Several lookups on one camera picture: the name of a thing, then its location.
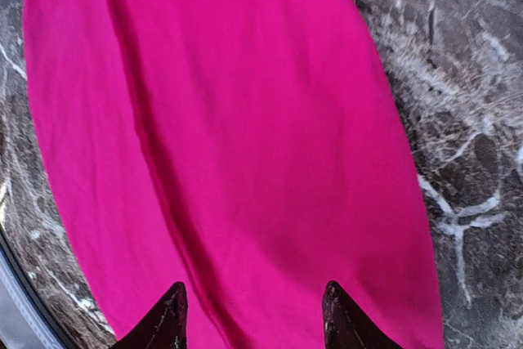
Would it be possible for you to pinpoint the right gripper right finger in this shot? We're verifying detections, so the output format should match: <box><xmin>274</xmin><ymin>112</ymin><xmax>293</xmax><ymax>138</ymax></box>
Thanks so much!
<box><xmin>322</xmin><ymin>280</ymin><xmax>400</xmax><ymax>349</ymax></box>

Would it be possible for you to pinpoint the red t-shirt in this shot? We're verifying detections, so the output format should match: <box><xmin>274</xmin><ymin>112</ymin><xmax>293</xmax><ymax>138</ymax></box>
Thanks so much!
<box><xmin>23</xmin><ymin>0</ymin><xmax>444</xmax><ymax>348</ymax></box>

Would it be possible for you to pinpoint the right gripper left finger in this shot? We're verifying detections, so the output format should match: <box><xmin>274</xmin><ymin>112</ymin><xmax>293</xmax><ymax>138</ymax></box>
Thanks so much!
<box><xmin>110</xmin><ymin>282</ymin><xmax>188</xmax><ymax>349</ymax></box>

